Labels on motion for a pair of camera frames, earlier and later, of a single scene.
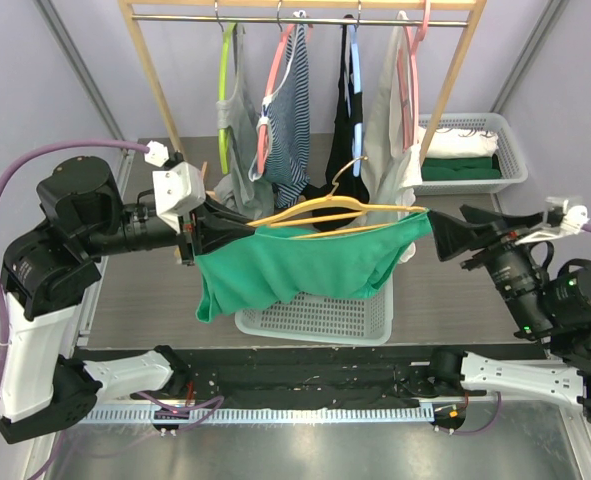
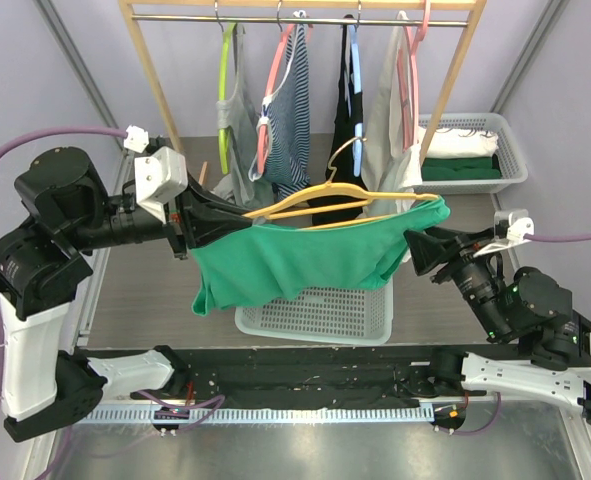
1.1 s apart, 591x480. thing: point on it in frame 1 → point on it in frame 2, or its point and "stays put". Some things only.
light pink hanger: (406, 68) stays put
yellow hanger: (332, 208) → (336, 195)
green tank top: (264, 266) stays put
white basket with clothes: (468, 149) stays put
